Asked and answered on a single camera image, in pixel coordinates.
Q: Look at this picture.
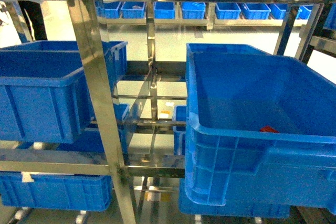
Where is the blue crate bottom left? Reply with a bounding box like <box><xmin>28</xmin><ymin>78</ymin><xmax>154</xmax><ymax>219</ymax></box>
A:
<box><xmin>1</xmin><ymin>172</ymin><xmax>113</xmax><ymax>211</ymax></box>

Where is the red toy block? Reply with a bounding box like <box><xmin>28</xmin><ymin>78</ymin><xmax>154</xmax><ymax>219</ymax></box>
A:
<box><xmin>259</xmin><ymin>125</ymin><xmax>279</xmax><ymax>133</ymax></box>

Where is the large blue shelf crate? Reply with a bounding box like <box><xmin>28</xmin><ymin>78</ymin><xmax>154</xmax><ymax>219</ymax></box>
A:
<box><xmin>185</xmin><ymin>52</ymin><xmax>335</xmax><ymax>213</ymax></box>

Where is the stainless steel shelf frame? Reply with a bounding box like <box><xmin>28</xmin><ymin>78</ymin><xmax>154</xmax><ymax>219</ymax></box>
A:
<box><xmin>1</xmin><ymin>0</ymin><xmax>335</xmax><ymax>223</ymax></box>

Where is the blue crate bottom right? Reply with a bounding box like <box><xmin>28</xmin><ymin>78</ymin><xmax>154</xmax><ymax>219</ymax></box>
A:
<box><xmin>178</xmin><ymin>179</ymin><xmax>290</xmax><ymax>219</ymax></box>

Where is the blue shelf crate left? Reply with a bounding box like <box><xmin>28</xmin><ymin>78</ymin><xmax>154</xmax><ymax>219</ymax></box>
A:
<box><xmin>0</xmin><ymin>40</ymin><xmax>129</xmax><ymax>144</ymax></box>

